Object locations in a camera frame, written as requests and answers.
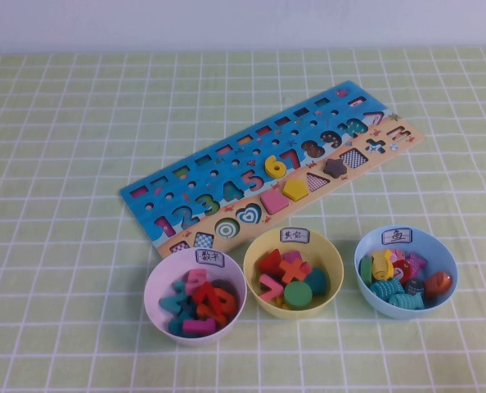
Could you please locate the green wooden circle piece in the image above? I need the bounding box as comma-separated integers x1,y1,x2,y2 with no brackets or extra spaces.
283,281,313,310

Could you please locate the yellow plastic bowl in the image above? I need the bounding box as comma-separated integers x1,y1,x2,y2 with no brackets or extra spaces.
242,227,344,320

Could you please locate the orange wooden fish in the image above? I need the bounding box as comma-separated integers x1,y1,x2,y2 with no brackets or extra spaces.
423,270,454,300

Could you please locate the magenta wooden fish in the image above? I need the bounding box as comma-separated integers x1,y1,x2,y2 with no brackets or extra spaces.
406,251,428,274

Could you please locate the blue wooden number puzzle board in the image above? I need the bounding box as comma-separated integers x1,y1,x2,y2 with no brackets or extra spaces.
119,79,426,260

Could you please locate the teal wooden semicircle piece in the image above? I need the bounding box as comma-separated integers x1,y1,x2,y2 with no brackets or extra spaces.
304,268,330,297

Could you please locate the pink wooden greater-than sign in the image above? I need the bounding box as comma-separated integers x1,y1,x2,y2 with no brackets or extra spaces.
258,273,286,302

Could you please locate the yellow wooden fish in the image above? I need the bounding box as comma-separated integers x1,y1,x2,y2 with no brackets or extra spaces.
371,249,394,281

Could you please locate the red wooden number four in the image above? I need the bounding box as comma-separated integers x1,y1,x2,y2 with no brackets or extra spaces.
191,281,221,315

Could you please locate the green wooden fish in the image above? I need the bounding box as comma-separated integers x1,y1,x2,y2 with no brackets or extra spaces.
358,255,374,287

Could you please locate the yellow wooden pentagon piece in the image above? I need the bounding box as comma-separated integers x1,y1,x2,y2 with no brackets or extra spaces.
282,179,308,202

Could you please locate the teal striped wooden fish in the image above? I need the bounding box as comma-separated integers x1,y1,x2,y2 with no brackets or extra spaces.
389,291,425,312
369,276,406,301

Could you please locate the teal wooden number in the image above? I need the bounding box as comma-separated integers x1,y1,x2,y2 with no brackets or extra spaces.
158,281,191,317

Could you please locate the red wooden fish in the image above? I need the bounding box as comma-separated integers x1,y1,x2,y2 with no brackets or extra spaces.
391,263,412,283

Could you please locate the magenta wooden number one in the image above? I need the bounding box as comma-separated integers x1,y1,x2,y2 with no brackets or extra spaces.
182,318,217,337

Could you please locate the pink wooden number five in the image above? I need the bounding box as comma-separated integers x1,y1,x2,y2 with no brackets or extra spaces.
185,269,208,294

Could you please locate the pink wooden square piece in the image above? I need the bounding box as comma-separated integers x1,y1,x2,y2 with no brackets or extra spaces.
260,189,290,215

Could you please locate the yellow wooden number six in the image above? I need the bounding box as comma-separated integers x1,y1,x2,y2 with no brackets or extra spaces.
263,153,287,179

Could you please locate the orange wooden plus sign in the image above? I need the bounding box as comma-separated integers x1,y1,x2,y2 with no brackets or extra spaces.
278,258,312,284

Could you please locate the orange wooden number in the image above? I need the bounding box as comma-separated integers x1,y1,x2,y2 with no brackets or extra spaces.
197,287,238,327

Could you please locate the green checked tablecloth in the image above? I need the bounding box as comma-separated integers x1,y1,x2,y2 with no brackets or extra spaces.
0,47,486,393

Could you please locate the white paper label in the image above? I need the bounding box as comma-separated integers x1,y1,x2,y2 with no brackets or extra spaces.
195,248,226,268
381,226,414,246
281,227,312,244

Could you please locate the pink plastic bowl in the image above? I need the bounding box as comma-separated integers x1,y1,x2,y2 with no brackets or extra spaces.
143,247,248,348

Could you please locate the brown wooden star piece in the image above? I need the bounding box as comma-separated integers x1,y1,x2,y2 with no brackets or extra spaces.
322,157,349,180

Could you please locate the red wooden triangle piece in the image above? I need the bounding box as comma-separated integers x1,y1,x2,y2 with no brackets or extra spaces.
258,248,284,274

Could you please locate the light blue plastic bowl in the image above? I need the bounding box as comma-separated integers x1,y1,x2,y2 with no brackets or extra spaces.
353,224,459,319

